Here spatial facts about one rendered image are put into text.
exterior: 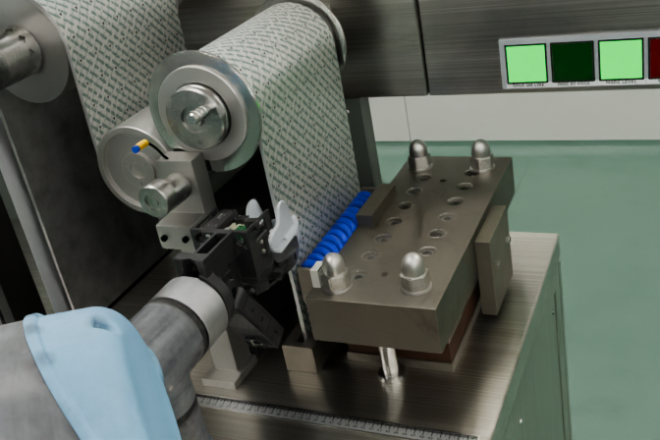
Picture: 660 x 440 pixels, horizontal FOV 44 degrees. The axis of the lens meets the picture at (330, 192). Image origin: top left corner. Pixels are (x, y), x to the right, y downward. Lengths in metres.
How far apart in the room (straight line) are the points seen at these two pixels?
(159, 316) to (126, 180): 0.33
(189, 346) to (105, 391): 0.39
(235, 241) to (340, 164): 0.31
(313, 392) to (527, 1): 0.57
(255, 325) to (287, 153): 0.22
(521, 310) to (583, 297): 1.65
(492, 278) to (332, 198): 0.24
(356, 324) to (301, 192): 0.18
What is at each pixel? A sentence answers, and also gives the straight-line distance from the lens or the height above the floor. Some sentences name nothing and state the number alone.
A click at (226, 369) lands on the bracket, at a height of 0.91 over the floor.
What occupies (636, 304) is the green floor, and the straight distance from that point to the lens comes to 2.72.
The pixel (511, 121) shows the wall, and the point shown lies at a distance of 3.75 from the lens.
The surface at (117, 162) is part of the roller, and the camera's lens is 1.06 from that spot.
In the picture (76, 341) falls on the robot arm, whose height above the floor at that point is 1.33.
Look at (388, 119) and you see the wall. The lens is 3.91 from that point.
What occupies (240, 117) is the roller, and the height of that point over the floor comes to 1.25.
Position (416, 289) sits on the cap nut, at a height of 1.04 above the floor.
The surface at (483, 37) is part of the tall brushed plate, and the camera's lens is 1.14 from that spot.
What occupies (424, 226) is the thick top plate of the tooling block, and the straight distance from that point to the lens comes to 1.06.
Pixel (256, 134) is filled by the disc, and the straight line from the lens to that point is 0.92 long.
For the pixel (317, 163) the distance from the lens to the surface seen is 1.06.
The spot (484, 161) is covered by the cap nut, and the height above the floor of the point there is 1.05.
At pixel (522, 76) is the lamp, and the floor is 1.17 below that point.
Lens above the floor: 1.53
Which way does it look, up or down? 25 degrees down
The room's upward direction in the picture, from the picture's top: 11 degrees counter-clockwise
